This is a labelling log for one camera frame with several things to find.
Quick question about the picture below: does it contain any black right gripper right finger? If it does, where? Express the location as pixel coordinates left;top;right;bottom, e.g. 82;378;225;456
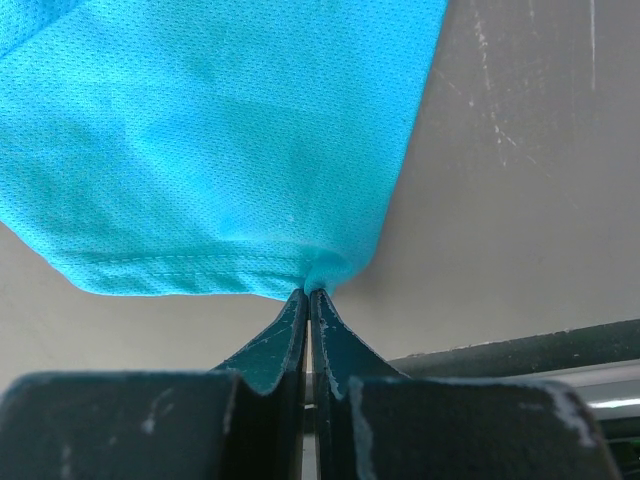
309;289;405;479

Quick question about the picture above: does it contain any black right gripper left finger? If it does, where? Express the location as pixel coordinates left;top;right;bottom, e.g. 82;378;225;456
214;289;308;479

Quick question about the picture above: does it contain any turquoise t shirt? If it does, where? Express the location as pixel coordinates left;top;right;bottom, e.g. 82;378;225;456
1;1;447;299

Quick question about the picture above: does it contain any aluminium frame rail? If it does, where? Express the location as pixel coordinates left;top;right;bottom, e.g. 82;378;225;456
390;320;639;420

